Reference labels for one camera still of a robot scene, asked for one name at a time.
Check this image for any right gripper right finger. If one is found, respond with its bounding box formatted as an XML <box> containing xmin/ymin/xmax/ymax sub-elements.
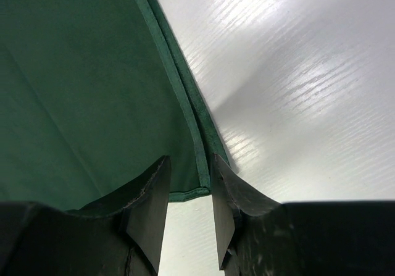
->
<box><xmin>210</xmin><ymin>154</ymin><xmax>394</xmax><ymax>275</ymax></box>

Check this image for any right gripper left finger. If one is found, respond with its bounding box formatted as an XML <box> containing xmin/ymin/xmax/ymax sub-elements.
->
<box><xmin>1</xmin><ymin>156</ymin><xmax>171</xmax><ymax>275</ymax></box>

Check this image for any dark green cloth napkin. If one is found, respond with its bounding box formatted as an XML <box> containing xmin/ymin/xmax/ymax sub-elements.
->
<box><xmin>1</xmin><ymin>0</ymin><xmax>226</xmax><ymax>210</ymax></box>

